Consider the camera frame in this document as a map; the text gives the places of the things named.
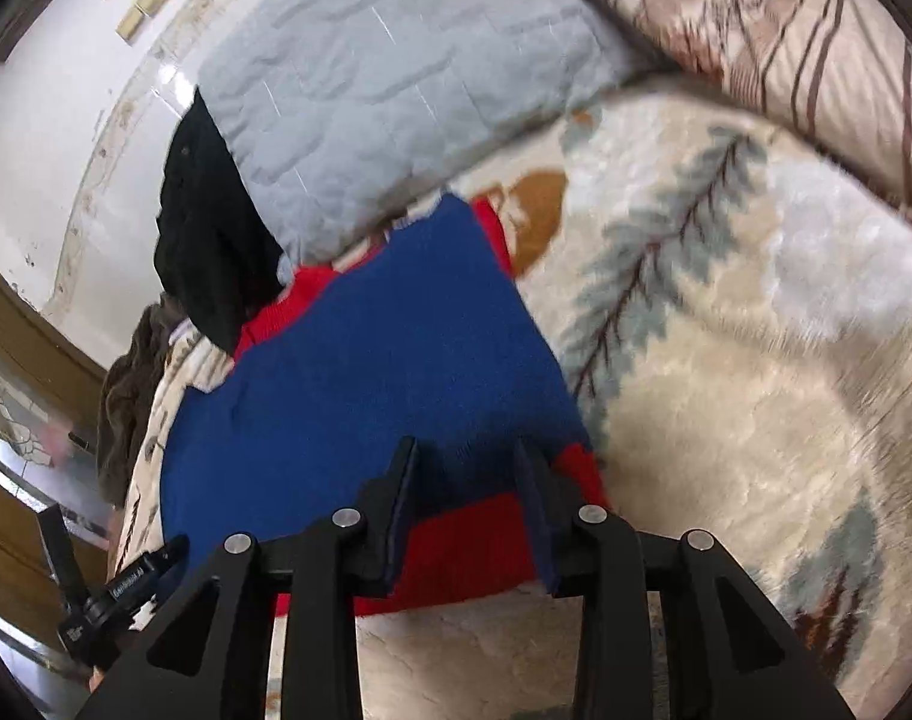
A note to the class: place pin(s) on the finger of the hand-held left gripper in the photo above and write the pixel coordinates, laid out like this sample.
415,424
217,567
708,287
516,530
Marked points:
55,547

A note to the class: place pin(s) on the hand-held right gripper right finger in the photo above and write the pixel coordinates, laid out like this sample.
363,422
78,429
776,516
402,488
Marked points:
537,525

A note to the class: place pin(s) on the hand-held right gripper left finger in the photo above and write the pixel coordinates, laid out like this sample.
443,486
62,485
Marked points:
400,525

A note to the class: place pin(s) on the red and blue knit sweater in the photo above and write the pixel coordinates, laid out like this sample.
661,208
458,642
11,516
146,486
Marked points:
351,360

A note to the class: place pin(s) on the patterned glass door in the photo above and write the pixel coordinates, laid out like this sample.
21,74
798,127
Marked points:
13,405

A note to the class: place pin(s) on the dark brown fleece blanket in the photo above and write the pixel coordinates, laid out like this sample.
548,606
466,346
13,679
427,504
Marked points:
130,405

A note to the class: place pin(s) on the leaf-print plush blanket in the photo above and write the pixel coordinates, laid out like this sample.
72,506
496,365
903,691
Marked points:
726,390

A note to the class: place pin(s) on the black garment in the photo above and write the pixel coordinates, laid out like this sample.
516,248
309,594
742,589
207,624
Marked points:
208,255

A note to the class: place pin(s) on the grey quilted pillow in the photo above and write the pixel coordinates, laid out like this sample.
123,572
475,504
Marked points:
396,75

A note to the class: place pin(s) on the beige striped leaf-print pillow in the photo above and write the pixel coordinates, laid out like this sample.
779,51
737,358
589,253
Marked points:
786,37

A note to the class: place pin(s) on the beige wall switch plate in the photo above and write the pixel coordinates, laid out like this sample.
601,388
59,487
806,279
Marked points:
147,6

